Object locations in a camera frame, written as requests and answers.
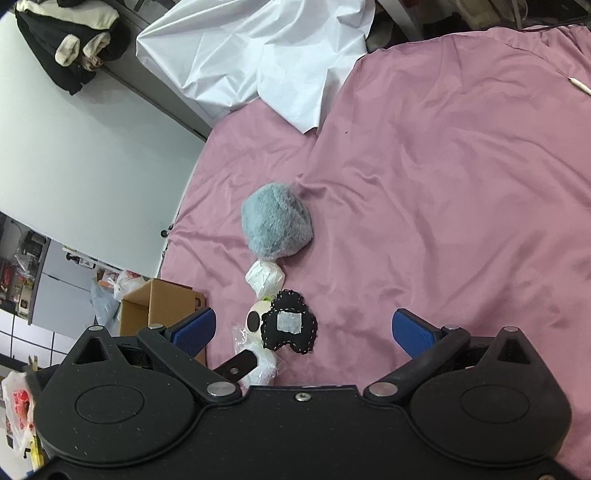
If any black and cream jacket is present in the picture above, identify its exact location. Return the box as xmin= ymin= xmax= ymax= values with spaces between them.
xmin=14 ymin=0 xmax=131 ymax=96

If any cardboard box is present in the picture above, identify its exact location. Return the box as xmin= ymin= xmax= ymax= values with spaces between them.
xmin=119 ymin=278 xmax=211 ymax=370

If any blue-grey fluffy plush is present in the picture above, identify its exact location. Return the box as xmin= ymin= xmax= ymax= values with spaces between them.
xmin=241 ymin=182 xmax=315 ymax=263

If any white wrapped ball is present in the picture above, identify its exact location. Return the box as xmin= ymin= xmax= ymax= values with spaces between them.
xmin=245 ymin=259 xmax=286 ymax=298

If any pink bedsheet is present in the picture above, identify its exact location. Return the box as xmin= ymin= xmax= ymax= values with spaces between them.
xmin=157 ymin=21 xmax=591 ymax=467

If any shelf with packaged goods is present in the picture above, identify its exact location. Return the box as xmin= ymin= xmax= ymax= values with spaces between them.
xmin=0 ymin=217 xmax=49 ymax=319

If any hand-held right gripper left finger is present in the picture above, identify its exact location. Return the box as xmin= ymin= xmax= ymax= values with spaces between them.
xmin=65 ymin=307 xmax=242 ymax=406

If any white cloth cover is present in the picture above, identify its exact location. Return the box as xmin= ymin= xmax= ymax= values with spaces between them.
xmin=135 ymin=0 xmax=376 ymax=136

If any blue-grey plastic bag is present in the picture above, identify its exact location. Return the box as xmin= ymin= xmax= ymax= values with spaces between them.
xmin=90 ymin=281 xmax=123 ymax=326

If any black felt plush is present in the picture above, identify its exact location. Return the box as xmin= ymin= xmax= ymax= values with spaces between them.
xmin=260 ymin=289 xmax=319 ymax=355

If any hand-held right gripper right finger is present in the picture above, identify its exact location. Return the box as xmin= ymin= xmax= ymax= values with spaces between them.
xmin=364 ymin=309 xmax=543 ymax=407

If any grey cabinet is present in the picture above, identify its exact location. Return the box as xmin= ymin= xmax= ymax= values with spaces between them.
xmin=30 ymin=240 xmax=100 ymax=342

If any panda plush in plastic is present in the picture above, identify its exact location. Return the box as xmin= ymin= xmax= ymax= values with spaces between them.
xmin=231 ymin=295 xmax=283 ymax=388

